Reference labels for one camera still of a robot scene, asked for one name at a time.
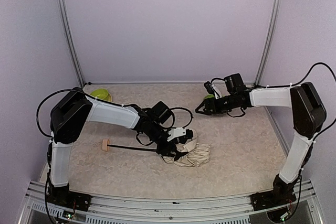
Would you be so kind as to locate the right aluminium frame post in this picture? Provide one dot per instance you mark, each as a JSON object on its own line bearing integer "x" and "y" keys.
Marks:
{"x": 268, "y": 41}

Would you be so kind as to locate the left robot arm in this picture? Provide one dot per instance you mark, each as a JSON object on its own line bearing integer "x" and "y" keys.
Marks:
{"x": 67, "y": 119}

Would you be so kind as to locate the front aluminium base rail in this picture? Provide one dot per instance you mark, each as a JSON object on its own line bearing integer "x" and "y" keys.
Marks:
{"x": 117, "y": 209}

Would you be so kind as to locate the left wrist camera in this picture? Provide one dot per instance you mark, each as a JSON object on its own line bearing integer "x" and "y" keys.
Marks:
{"x": 182, "y": 134}

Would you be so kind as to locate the left aluminium frame post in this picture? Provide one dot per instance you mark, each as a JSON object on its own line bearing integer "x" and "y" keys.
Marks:
{"x": 70, "y": 42}

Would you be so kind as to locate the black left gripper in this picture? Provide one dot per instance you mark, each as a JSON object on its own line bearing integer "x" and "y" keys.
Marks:
{"x": 168, "y": 148}

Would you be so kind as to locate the beige folding umbrella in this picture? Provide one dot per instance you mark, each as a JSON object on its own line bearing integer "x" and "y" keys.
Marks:
{"x": 198, "y": 153}

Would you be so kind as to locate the aluminium frame post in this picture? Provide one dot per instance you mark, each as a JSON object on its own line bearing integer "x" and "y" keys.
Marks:
{"x": 70, "y": 42}
{"x": 268, "y": 41}

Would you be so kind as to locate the green flat plate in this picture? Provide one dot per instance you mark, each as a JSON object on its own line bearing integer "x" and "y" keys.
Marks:
{"x": 209, "y": 96}

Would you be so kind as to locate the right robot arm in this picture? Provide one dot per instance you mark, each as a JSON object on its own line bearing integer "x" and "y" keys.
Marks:
{"x": 304, "y": 113}

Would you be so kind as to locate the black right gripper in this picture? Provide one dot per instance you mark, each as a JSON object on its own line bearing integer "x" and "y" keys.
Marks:
{"x": 212, "y": 105}

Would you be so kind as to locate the lime green bowl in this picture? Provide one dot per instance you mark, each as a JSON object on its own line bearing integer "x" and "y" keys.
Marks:
{"x": 102, "y": 94}

